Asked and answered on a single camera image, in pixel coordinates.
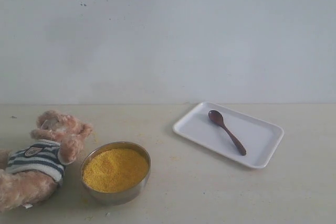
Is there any tan teddy bear striped sweater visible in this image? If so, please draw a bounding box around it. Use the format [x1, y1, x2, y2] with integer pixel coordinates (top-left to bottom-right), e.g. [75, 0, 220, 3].
[1, 110, 93, 212]

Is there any white rectangular plastic tray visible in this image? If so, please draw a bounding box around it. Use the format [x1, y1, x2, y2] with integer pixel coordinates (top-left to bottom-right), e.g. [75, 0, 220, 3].
[173, 102, 284, 169]

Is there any steel bowl of yellow millet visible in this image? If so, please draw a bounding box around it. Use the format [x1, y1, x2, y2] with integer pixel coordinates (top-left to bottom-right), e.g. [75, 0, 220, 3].
[80, 142, 151, 205]

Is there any dark brown wooden spoon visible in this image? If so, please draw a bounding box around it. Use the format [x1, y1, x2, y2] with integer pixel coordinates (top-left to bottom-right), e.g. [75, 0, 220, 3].
[208, 110, 247, 156]

